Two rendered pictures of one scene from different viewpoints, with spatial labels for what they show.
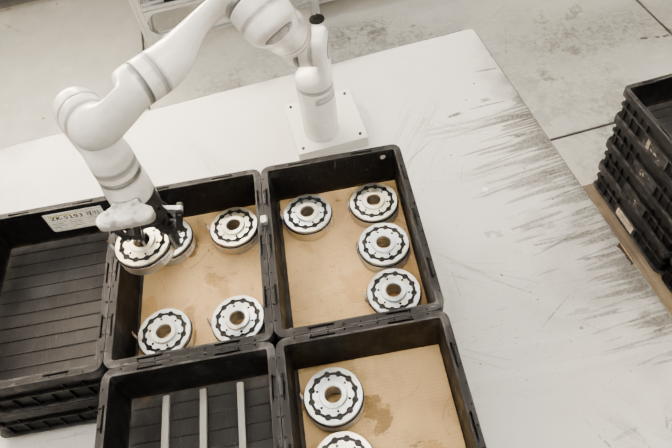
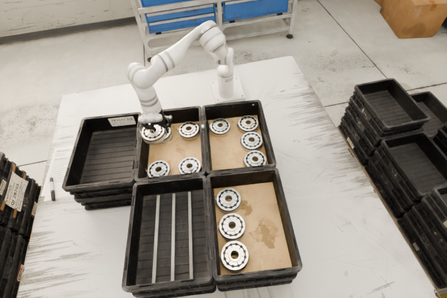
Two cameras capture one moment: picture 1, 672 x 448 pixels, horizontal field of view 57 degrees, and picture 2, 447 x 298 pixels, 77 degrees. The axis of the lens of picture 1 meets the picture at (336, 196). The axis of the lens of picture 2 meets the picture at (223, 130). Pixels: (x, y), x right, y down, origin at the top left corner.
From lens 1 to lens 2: 0.15 m
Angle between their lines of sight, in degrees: 1
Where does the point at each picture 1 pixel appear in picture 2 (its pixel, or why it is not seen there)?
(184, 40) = (181, 47)
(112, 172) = (147, 98)
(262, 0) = (213, 33)
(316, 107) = (225, 82)
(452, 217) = (279, 133)
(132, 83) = (159, 62)
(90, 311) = (126, 159)
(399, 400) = (255, 203)
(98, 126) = (146, 78)
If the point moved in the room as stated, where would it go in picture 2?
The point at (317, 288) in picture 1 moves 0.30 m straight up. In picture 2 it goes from (223, 156) to (219, 114)
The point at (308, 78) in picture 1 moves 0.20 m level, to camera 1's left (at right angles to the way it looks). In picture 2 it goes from (223, 70) to (187, 73)
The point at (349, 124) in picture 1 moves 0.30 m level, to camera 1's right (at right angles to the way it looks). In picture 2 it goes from (237, 91) to (285, 86)
